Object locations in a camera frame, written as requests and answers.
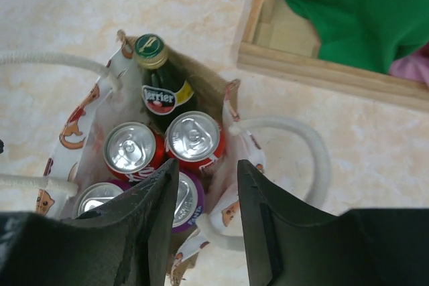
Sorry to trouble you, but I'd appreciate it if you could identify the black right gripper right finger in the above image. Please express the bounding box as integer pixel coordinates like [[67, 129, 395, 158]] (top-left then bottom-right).
[[237, 160, 379, 285]]

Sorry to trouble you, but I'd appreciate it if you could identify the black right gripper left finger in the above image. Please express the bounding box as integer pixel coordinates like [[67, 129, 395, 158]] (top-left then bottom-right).
[[63, 159, 179, 285]]

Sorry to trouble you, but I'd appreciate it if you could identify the purple Fanta can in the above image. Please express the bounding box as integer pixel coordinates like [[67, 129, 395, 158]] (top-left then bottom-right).
[[172, 169, 204, 234]]

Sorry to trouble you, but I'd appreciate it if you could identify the red cola can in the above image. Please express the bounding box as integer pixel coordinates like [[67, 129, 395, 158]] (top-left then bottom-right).
[[165, 111, 226, 175], [103, 122, 166, 185]]

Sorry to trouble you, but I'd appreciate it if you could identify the green Perrier glass bottle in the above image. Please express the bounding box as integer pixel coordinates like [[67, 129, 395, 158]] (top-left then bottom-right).
[[133, 33, 198, 132]]

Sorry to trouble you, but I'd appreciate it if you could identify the wooden clothes rack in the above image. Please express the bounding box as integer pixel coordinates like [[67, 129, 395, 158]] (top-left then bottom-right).
[[237, 0, 428, 112]]

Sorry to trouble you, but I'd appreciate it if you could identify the pink garment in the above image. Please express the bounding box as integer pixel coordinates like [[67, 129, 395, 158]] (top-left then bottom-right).
[[389, 43, 429, 85]]

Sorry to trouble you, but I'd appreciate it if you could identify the green tank top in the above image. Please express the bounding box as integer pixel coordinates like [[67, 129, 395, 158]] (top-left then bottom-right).
[[286, 0, 428, 74]]

